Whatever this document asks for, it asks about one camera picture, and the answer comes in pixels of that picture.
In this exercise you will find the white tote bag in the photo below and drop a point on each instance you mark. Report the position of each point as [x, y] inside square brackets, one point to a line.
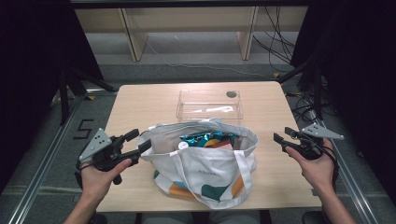
[205, 168]

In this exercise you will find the brown carton box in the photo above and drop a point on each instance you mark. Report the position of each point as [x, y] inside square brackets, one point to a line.
[223, 145]

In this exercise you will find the aluminium floor rail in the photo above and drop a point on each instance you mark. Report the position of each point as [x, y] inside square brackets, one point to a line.
[40, 174]
[351, 183]

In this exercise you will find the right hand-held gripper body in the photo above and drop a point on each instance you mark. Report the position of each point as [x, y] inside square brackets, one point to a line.
[320, 132]

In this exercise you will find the blue potato chips bag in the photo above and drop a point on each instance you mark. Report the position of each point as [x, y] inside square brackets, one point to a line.
[202, 137]

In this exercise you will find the grey round table grommet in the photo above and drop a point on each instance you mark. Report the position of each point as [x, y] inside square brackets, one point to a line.
[231, 94]

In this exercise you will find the black metal stand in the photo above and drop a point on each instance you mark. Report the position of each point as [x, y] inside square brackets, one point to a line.
[317, 90]
[63, 96]

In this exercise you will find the person's right hand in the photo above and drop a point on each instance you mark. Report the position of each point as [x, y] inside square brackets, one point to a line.
[319, 172]

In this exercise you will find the clear plastic tray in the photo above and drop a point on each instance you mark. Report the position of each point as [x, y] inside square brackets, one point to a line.
[190, 102]

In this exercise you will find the black curtain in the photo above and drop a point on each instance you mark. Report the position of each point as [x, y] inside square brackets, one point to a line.
[28, 77]
[361, 77]

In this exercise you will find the beige wooden desk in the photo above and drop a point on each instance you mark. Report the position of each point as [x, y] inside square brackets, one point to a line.
[186, 18]

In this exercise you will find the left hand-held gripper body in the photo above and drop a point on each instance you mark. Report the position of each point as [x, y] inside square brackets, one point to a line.
[96, 144]

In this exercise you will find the person's left hand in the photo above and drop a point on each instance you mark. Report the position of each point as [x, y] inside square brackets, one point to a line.
[98, 182]

